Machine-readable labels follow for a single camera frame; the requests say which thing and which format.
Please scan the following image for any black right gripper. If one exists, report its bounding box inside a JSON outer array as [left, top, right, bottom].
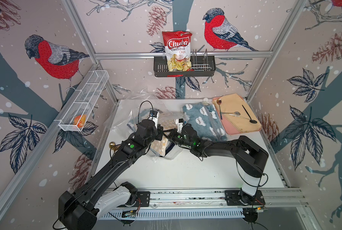
[[162, 130, 193, 150]]

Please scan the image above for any clear plastic vacuum bag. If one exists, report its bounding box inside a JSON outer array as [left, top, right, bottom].
[[110, 91, 189, 161]]

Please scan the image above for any teal cloud pattern blanket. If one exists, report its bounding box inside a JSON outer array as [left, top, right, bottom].
[[182, 103, 227, 141]]

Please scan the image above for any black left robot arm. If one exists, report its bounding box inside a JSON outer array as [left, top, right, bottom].
[[58, 119, 163, 230]]

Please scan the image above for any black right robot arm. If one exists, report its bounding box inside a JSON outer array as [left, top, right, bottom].
[[165, 124, 269, 197]]

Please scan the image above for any beige checkered blanket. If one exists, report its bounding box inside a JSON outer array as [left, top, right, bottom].
[[130, 107, 183, 157]]

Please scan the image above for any red cassava chips bag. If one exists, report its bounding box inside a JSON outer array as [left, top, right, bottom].
[[162, 31, 192, 71]]

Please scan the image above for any gold spoon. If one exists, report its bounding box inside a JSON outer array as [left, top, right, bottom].
[[109, 141, 119, 152]]

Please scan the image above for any rainbow metallic spoon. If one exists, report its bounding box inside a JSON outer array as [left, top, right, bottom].
[[216, 98, 223, 120]]

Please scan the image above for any beige folded cloth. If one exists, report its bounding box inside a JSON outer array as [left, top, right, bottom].
[[213, 93, 262, 133]]

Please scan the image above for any silver spoon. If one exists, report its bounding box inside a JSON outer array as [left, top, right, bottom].
[[222, 111, 241, 116]]

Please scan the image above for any black spoon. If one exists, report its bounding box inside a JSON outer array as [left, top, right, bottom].
[[242, 105, 258, 124]]

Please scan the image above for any orange item in basket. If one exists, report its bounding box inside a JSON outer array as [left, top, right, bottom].
[[73, 114, 87, 129]]

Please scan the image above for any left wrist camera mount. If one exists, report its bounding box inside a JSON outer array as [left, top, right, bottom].
[[148, 110, 159, 127]]

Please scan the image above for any dark grey wall rack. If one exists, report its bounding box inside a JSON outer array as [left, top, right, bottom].
[[154, 51, 216, 77]]

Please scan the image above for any white wire mesh basket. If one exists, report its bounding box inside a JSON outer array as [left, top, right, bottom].
[[59, 70, 109, 132]]

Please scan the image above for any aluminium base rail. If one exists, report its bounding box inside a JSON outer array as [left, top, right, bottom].
[[101, 188, 304, 209]]

